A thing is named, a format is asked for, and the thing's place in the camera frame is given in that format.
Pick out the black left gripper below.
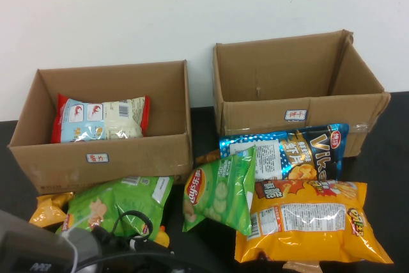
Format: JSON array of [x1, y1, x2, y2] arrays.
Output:
[[126, 237, 224, 273]]

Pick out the small orange-brown snack packet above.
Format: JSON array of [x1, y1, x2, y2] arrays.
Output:
[[194, 150, 222, 166]]

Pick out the small yellow snack bag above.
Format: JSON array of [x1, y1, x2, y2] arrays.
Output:
[[29, 192, 75, 228]]

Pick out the tan brown snack packet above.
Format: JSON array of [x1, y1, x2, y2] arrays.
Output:
[[282, 260, 323, 273]]

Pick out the large yellow fries snack bag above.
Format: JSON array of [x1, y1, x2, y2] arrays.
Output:
[[235, 178, 394, 265]]

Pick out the red white shrimp snack bag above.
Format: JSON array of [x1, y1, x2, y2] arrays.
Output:
[[50, 93, 151, 144]]

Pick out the yellow rubber duck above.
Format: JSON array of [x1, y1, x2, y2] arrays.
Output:
[[153, 225, 171, 248]]

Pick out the wide green Lay's chips bag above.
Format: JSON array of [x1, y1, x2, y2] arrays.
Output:
[[56, 175, 175, 242]]

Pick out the green Lay's cucumber chips bag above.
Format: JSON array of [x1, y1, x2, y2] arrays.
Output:
[[181, 144, 258, 236]]

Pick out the cardboard box with shrimp bag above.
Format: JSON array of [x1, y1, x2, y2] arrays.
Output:
[[8, 59, 194, 196]]

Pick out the blue Vika shrimp chips bag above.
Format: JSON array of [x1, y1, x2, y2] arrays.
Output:
[[219, 122, 350, 182]]

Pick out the empty taped cardboard box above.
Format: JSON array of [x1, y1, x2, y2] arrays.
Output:
[[212, 29, 391, 158]]

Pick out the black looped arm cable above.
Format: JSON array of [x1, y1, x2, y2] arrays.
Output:
[[110, 210, 154, 242]]

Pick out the white cable tie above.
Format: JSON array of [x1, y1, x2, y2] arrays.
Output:
[[61, 212, 96, 273]]

